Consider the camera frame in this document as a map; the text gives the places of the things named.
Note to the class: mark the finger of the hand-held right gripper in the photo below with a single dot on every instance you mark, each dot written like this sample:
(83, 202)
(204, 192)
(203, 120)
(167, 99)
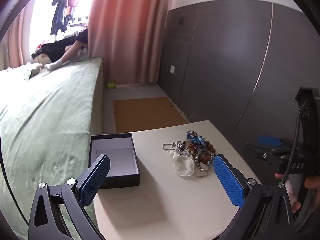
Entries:
(270, 140)
(257, 152)

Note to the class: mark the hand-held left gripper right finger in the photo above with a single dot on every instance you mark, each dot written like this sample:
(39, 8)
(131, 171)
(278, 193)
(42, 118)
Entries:
(228, 180)

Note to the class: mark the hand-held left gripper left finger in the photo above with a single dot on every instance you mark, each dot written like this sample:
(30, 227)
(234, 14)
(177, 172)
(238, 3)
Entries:
(96, 177)

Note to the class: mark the black jewelry box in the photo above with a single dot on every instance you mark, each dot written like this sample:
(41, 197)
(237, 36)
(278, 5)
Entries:
(117, 160)

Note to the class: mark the person's right hand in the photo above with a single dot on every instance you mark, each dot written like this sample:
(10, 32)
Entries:
(313, 183)

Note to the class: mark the bed with green sheet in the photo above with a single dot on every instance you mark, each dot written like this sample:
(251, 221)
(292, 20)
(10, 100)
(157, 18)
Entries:
(45, 120)

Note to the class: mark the flat brown cardboard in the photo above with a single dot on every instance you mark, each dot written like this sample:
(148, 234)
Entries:
(145, 115)

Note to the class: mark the green toy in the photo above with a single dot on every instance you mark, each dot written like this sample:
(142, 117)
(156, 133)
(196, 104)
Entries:
(111, 86)

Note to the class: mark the pile of dark clothes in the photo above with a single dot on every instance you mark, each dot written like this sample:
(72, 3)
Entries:
(53, 48)

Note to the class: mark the pink curtain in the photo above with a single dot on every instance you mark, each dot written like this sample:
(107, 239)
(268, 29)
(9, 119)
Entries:
(125, 30)
(18, 42)

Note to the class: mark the hanging dark clothes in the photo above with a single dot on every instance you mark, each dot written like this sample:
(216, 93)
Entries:
(58, 12)

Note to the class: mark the white wall socket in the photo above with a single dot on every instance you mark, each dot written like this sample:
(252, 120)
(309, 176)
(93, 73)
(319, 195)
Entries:
(172, 69)

